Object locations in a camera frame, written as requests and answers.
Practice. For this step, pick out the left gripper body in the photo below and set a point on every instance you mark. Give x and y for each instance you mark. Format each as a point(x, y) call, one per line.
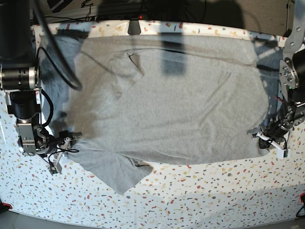
point(278, 126)

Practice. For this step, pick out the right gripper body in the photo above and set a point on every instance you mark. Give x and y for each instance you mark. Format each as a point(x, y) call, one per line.
point(47, 144)

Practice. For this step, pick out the grey T-shirt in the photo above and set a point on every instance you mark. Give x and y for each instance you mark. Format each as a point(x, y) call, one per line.
point(180, 100)

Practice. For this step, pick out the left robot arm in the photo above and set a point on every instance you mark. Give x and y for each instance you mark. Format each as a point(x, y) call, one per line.
point(285, 88)

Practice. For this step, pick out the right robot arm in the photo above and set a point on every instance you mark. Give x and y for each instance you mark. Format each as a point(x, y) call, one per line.
point(20, 77)

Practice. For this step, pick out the terrazzo pattern table cloth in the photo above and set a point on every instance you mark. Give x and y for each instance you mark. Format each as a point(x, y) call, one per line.
point(234, 194)

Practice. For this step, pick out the red clamp right corner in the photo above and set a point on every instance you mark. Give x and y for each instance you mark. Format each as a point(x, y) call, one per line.
point(302, 198)

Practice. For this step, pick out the red clamp corner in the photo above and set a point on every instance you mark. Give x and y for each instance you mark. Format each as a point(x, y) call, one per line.
point(5, 207)
point(302, 198)

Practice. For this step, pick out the red clamp left corner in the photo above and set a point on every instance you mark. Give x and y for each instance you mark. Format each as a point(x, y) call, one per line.
point(5, 207)

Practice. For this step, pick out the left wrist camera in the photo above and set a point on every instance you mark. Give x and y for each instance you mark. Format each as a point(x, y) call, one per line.
point(283, 153)

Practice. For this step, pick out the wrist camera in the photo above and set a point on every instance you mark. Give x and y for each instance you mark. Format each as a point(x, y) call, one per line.
point(283, 153)
point(54, 166)

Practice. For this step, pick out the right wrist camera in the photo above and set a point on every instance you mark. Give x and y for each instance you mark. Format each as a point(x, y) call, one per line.
point(54, 166)

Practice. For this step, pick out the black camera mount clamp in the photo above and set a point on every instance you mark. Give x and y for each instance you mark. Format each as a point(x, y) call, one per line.
point(134, 27)

